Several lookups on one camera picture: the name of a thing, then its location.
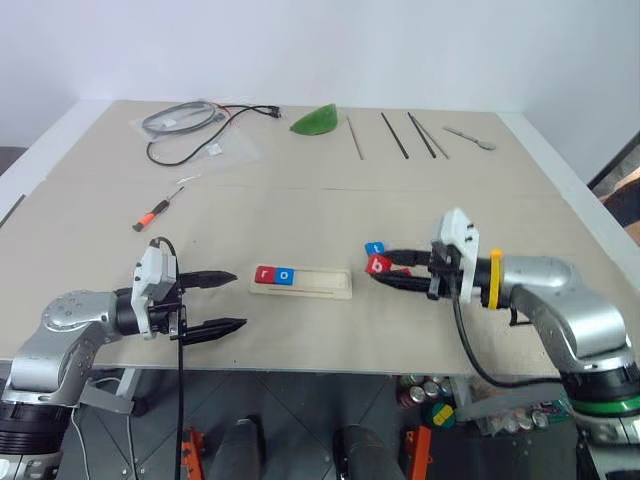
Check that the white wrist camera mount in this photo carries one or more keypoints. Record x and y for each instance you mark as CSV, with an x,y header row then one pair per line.
x,y
150,270
457,225

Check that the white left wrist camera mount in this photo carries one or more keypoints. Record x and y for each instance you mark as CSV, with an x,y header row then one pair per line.
x,y
150,270

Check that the blue letter block o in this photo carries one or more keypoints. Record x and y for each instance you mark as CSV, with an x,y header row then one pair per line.
x,y
285,276

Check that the red drink can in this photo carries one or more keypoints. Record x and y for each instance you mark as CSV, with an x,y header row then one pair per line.
x,y
404,398

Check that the small clear plastic scrap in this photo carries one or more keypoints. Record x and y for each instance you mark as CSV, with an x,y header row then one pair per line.
x,y
189,178

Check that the silver-topped drink can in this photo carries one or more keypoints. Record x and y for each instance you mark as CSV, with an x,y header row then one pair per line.
x,y
524,421
540,419
417,394
431,387

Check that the flat metal spoon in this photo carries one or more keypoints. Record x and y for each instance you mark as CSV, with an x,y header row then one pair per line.
x,y
482,145

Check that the orange metal bracket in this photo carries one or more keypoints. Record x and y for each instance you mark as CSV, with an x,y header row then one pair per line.
x,y
192,455
420,452

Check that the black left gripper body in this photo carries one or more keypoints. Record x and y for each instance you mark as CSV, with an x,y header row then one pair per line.
x,y
175,312

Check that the red letter block b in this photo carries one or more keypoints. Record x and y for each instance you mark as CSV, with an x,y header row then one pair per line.
x,y
378,265

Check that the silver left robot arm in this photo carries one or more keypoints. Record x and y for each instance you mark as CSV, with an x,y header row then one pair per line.
x,y
65,320

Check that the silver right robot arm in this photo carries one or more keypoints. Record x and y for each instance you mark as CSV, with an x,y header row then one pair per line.
x,y
575,310

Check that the thin grey-brown rod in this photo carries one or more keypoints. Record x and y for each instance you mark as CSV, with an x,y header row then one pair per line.
x,y
356,140

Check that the thin black rod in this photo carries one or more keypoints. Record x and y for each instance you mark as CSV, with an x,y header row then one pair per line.
x,y
421,135
395,136

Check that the green round lid with yellow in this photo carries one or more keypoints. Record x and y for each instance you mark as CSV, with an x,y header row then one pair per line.
x,y
440,414

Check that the wooden letter tray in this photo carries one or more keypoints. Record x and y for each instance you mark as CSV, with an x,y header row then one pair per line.
x,y
320,285

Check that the blue letter block t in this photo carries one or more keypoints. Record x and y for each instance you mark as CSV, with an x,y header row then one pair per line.
x,y
375,248

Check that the red letter block r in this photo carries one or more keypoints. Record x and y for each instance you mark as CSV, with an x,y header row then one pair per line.
x,y
265,275

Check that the grey metal bracket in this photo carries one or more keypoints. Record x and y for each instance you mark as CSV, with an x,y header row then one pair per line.
x,y
105,400

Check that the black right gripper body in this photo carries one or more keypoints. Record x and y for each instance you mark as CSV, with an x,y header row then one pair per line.
x,y
442,280

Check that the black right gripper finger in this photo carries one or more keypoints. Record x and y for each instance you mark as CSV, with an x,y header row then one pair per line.
x,y
412,257
407,284

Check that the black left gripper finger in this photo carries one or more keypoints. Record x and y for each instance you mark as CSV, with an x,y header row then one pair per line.
x,y
210,279
220,328

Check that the green leaf-shaped object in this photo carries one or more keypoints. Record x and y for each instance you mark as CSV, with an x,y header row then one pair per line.
x,y
316,122

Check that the clear plastic bag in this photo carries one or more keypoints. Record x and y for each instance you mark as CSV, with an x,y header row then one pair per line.
x,y
240,145

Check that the dark rounded shape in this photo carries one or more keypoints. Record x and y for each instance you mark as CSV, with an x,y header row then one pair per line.
x,y
367,452
242,450

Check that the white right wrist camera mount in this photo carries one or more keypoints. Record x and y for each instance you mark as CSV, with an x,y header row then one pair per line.
x,y
457,225

